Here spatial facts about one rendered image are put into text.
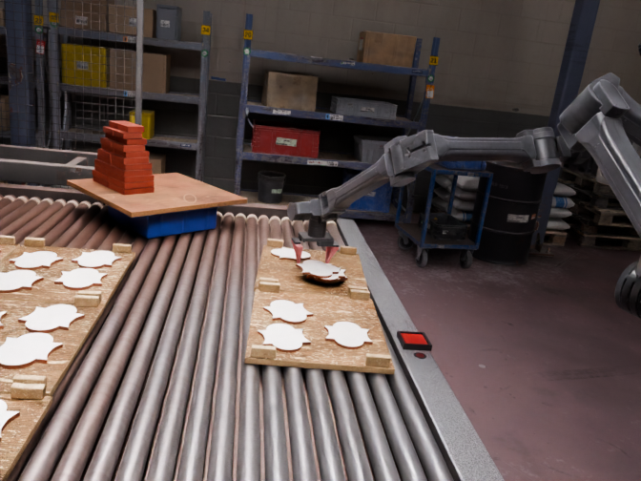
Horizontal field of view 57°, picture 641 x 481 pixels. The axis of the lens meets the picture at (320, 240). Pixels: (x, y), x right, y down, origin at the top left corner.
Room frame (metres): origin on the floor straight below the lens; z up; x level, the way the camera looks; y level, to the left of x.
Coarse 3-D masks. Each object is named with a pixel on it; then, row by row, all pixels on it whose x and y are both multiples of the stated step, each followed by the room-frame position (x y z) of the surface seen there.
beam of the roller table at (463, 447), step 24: (360, 240) 2.28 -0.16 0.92; (384, 288) 1.78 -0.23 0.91; (384, 312) 1.59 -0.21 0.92; (408, 360) 1.31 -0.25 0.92; (432, 360) 1.33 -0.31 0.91; (432, 384) 1.21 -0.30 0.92; (432, 408) 1.11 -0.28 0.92; (456, 408) 1.12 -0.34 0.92; (432, 432) 1.05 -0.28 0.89; (456, 432) 1.03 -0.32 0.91; (456, 456) 0.95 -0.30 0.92; (480, 456) 0.96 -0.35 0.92; (456, 480) 0.90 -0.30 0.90; (480, 480) 0.89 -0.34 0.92; (504, 480) 0.90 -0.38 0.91
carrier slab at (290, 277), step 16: (272, 256) 1.91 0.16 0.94; (320, 256) 1.97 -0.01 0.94; (336, 256) 1.99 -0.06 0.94; (352, 256) 2.01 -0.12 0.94; (272, 272) 1.76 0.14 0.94; (288, 272) 1.77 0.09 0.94; (352, 272) 1.84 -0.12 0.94; (256, 288) 1.62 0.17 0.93; (288, 288) 1.64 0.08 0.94; (304, 288) 1.65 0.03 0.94; (320, 288) 1.67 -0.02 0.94; (336, 288) 1.68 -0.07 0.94
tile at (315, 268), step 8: (296, 264) 1.75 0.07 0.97; (304, 264) 1.75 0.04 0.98; (312, 264) 1.75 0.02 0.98; (320, 264) 1.76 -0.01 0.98; (328, 264) 1.77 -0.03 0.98; (304, 272) 1.68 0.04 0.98; (312, 272) 1.68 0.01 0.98; (320, 272) 1.69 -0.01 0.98; (328, 272) 1.70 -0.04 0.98; (336, 272) 1.72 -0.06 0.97
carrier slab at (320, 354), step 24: (264, 312) 1.45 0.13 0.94; (312, 312) 1.48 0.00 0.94; (336, 312) 1.50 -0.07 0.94; (360, 312) 1.52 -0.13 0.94; (312, 336) 1.34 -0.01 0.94; (264, 360) 1.20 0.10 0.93; (288, 360) 1.21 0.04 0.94; (312, 360) 1.22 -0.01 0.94; (336, 360) 1.23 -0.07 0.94; (360, 360) 1.25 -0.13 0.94
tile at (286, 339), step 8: (272, 328) 1.34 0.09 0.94; (280, 328) 1.35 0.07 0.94; (288, 328) 1.35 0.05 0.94; (264, 336) 1.29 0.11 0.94; (272, 336) 1.30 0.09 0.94; (280, 336) 1.30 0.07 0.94; (288, 336) 1.31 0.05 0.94; (296, 336) 1.31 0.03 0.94; (264, 344) 1.26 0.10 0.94; (272, 344) 1.26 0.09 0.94; (280, 344) 1.26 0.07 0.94; (288, 344) 1.27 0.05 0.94; (296, 344) 1.27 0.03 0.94; (304, 344) 1.29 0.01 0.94
